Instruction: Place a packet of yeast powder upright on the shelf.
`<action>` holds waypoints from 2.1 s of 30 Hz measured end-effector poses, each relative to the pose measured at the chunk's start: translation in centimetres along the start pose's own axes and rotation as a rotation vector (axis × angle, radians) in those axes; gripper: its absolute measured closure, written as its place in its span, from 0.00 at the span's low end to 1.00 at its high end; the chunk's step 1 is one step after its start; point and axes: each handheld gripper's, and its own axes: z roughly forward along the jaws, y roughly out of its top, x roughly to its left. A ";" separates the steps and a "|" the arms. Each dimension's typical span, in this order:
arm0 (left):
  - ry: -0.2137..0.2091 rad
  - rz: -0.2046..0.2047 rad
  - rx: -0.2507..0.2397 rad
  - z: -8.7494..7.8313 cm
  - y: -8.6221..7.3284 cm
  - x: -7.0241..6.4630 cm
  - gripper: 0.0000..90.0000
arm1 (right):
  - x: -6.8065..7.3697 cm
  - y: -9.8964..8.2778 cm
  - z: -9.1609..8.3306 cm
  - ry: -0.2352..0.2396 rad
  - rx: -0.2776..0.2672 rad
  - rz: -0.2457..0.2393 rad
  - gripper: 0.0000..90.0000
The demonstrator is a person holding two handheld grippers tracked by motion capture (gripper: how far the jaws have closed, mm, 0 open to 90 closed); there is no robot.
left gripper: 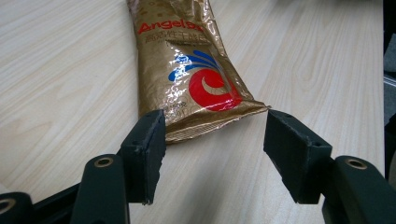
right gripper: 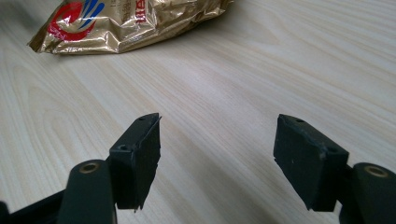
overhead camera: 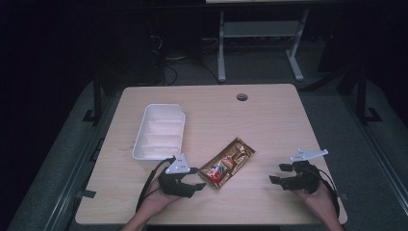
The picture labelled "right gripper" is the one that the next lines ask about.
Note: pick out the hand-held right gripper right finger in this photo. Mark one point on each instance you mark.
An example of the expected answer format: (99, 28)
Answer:
(308, 158)

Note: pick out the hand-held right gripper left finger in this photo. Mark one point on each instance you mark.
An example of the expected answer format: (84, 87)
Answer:
(134, 161)

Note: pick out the gold foil snack bag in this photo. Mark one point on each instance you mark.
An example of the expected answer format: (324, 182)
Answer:
(124, 25)

